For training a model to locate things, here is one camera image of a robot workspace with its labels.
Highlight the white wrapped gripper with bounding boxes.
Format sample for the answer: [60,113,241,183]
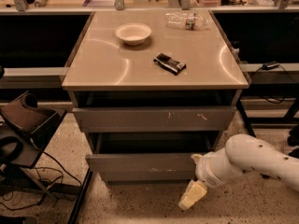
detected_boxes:
[178,152,226,210]

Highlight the grey drawer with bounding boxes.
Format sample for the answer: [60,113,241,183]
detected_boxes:
[73,106,235,133]
[86,153,195,183]

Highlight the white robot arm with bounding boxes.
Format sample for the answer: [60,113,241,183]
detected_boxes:
[178,133,299,210]

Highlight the grey top drawer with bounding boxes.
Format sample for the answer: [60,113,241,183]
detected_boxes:
[73,106,235,133]

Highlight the grey drawer cabinet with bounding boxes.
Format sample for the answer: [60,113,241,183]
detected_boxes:
[59,8,251,185]

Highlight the black table leg with caster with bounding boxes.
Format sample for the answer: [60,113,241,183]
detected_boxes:
[236,99,256,137]

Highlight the black office chair base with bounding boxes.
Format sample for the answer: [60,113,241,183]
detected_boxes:
[287,125,299,159]

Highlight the black snack wrapper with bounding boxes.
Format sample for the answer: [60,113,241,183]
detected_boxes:
[153,53,187,76]

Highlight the black power adapter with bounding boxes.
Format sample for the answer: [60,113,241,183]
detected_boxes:
[262,61,279,70]

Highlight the white paper bowl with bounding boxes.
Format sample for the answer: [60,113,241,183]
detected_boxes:
[115,23,151,46]

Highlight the clear plastic water bottle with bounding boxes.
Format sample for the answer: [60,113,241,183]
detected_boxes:
[165,11,207,31]

